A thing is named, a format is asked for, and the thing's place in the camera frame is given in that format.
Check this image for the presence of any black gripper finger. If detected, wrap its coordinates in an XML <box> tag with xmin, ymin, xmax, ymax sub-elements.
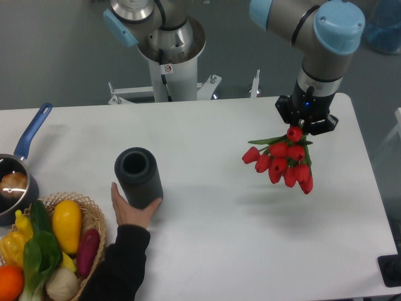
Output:
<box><xmin>309</xmin><ymin>114</ymin><xmax>338</xmax><ymax>135</ymax></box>
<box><xmin>275</xmin><ymin>95</ymin><xmax>300</xmax><ymax>125</ymax></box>

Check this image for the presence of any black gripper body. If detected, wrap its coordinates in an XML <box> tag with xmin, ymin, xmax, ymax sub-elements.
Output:
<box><xmin>289</xmin><ymin>83</ymin><xmax>335</xmax><ymax>122</ymax></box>

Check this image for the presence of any red tulip bouquet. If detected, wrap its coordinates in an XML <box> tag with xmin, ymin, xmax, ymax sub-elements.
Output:
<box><xmin>242</xmin><ymin>122</ymin><xmax>313</xmax><ymax>194</ymax></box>

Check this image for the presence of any dark grey ribbed vase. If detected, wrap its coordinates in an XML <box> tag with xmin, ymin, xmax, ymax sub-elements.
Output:
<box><xmin>114</xmin><ymin>147</ymin><xmax>164</xmax><ymax>209</ymax></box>

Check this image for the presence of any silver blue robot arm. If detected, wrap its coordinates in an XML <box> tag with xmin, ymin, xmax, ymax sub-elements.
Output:
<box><xmin>103</xmin><ymin>1</ymin><xmax>365</xmax><ymax>135</ymax></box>

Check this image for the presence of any black sleeved forearm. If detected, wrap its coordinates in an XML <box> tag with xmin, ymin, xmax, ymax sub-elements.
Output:
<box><xmin>79</xmin><ymin>225</ymin><xmax>150</xmax><ymax>300</ymax></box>

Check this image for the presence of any bare human hand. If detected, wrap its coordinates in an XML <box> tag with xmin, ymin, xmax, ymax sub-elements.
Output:
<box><xmin>111</xmin><ymin>182</ymin><xmax>162</xmax><ymax>229</ymax></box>

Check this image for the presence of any blue translucent container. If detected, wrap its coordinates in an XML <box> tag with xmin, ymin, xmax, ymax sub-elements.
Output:
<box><xmin>364</xmin><ymin>0</ymin><xmax>400</xmax><ymax>55</ymax></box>

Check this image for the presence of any black device at table edge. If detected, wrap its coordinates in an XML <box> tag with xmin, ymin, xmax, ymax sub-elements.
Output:
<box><xmin>377</xmin><ymin>255</ymin><xmax>400</xmax><ymax>287</ymax></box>

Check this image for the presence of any woven wicker basket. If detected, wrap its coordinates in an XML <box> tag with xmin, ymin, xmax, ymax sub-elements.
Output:
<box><xmin>1</xmin><ymin>193</ymin><xmax>106</xmax><ymax>300</ymax></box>

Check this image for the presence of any purple sweet potato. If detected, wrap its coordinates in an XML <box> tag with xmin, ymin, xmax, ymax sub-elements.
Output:
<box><xmin>76</xmin><ymin>228</ymin><xmax>100</xmax><ymax>278</ymax></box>

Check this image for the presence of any yellow squash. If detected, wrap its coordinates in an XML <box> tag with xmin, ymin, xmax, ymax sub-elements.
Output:
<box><xmin>52</xmin><ymin>199</ymin><xmax>82</xmax><ymax>255</ymax></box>

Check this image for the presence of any yellow banana piece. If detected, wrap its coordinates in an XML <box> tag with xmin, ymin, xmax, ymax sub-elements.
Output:
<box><xmin>60</xmin><ymin>252</ymin><xmax>77</xmax><ymax>273</ymax></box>

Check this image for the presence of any green cucumber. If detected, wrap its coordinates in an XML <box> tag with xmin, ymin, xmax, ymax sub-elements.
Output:
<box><xmin>29</xmin><ymin>200</ymin><xmax>53</xmax><ymax>234</ymax></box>

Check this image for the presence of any bread roll in pan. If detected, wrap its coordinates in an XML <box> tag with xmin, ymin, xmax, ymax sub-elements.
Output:
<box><xmin>1</xmin><ymin>172</ymin><xmax>28</xmax><ymax>199</ymax></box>

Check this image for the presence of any green bok choy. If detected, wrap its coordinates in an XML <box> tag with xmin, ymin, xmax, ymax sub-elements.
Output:
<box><xmin>19</xmin><ymin>231</ymin><xmax>62</xmax><ymax>300</ymax></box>

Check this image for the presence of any white garlic bulb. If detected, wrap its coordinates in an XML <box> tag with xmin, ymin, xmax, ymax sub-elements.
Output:
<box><xmin>45</xmin><ymin>268</ymin><xmax>79</xmax><ymax>301</ymax></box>

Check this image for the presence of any small yellow pepper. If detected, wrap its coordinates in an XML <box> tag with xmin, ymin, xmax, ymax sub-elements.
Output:
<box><xmin>15</xmin><ymin>210</ymin><xmax>33</xmax><ymax>238</ymax></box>

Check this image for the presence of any yellow bell pepper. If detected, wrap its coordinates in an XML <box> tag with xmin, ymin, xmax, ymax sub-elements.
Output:
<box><xmin>1</xmin><ymin>231</ymin><xmax>28</xmax><ymax>268</ymax></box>

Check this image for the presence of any orange fruit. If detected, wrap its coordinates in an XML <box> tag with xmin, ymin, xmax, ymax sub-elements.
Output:
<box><xmin>1</xmin><ymin>265</ymin><xmax>24</xmax><ymax>300</ymax></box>

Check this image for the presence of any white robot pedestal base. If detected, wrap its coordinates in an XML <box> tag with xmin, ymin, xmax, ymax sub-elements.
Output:
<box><xmin>107</xmin><ymin>46</ymin><xmax>261</xmax><ymax>105</ymax></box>

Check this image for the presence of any blue handled saucepan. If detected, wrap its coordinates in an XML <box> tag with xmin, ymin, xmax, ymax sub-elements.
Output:
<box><xmin>1</xmin><ymin>103</ymin><xmax>53</xmax><ymax>226</ymax></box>

